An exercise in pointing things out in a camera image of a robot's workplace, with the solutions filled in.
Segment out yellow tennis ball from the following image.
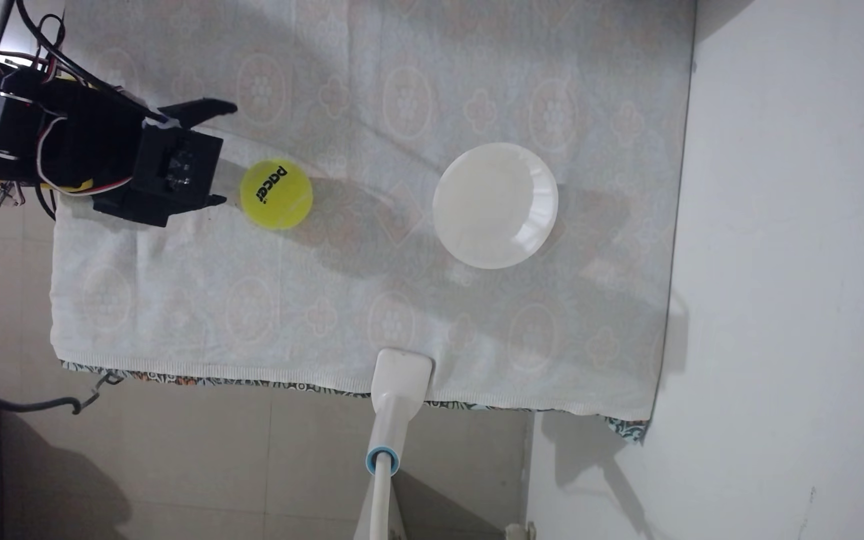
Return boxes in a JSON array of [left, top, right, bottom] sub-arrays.
[[240, 158, 314, 231]]

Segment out white round bowl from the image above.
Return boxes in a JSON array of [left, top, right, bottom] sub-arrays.
[[432, 142, 559, 270]]

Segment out pale patterned towel cloth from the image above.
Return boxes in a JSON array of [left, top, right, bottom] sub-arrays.
[[49, 0, 697, 423]]

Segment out white clamp stand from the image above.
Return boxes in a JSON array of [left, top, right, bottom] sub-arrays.
[[353, 347, 434, 540]]

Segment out white red servo wire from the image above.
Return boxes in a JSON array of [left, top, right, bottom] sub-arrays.
[[36, 112, 137, 198]]

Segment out black square camera box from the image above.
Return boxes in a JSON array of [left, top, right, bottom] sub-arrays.
[[135, 126, 225, 219]]

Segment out black camera cable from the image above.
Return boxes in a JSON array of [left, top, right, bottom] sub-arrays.
[[15, 0, 178, 125]]

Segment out black hooked floor cable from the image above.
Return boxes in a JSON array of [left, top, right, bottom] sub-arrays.
[[0, 372, 124, 416]]

